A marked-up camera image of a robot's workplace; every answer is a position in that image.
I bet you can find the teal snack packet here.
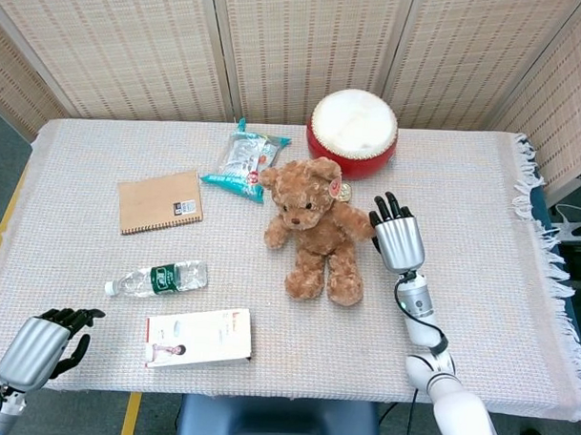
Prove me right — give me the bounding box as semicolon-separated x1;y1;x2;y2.
197;115;293;207

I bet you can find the clear bottle with green label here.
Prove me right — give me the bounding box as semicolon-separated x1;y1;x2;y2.
102;256;210;301

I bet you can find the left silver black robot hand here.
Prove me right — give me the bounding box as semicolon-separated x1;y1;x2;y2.
0;304;107;395

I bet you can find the white stand beside table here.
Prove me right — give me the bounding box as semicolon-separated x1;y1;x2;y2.
547;166;581;248

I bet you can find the white desk lamp box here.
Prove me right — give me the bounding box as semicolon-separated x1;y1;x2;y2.
144;305;255;373

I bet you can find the beige woven tablecloth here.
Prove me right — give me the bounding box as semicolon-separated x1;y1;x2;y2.
0;113;581;424

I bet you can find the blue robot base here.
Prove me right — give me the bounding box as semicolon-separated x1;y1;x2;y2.
174;393;384;435

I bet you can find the brown plush teddy bear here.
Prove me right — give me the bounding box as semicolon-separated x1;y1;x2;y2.
254;155;381;308

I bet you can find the brown spiral notebook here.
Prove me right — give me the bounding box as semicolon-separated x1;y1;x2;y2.
115;167;208;239

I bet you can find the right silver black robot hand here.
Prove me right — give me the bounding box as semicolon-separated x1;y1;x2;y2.
366;191;428;274

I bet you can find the red drum with white skin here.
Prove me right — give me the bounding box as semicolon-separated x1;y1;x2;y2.
304;87;401;182

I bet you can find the woven folding screen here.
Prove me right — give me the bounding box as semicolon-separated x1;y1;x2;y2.
0;0;581;197

